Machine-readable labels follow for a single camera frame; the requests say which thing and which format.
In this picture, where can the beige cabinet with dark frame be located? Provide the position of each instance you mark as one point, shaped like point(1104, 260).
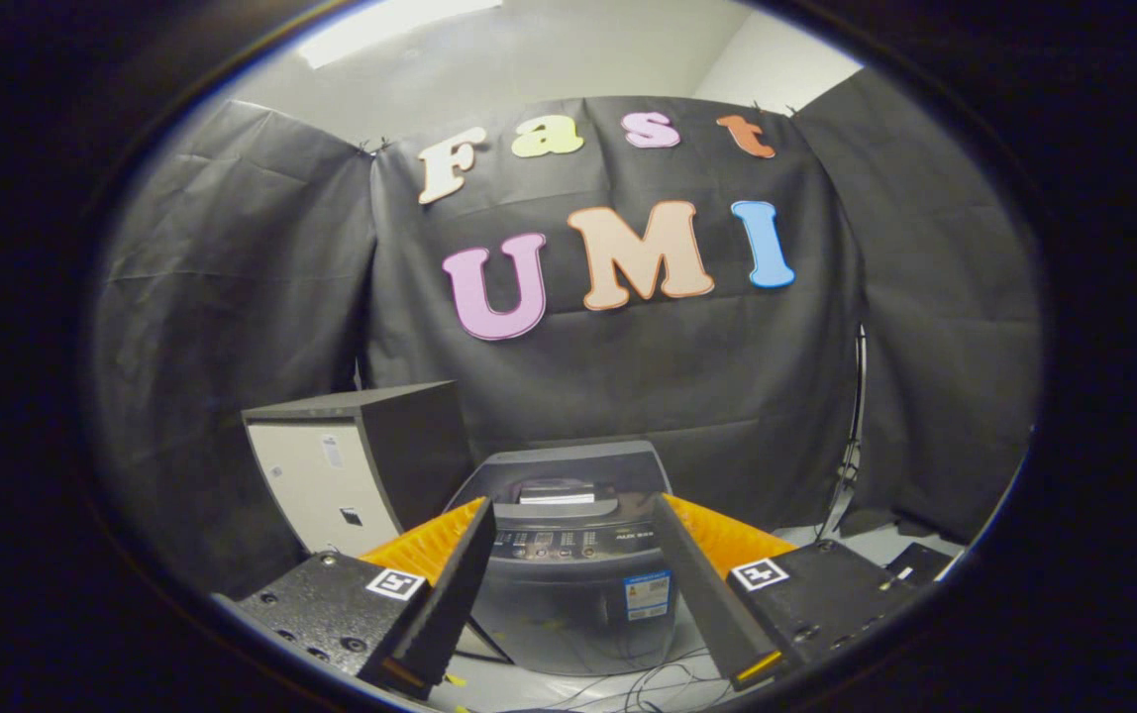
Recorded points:
point(311, 485)

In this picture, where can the black box on floor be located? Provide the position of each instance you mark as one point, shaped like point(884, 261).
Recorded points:
point(920, 562)

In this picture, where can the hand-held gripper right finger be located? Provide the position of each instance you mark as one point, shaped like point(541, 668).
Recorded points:
point(702, 594)

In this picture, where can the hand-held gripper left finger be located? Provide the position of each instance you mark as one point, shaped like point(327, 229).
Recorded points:
point(450, 594)

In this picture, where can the grey washing machine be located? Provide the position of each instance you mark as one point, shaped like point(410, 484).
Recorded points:
point(568, 619)

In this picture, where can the black backdrop cloth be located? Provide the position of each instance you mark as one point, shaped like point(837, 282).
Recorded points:
point(687, 366)

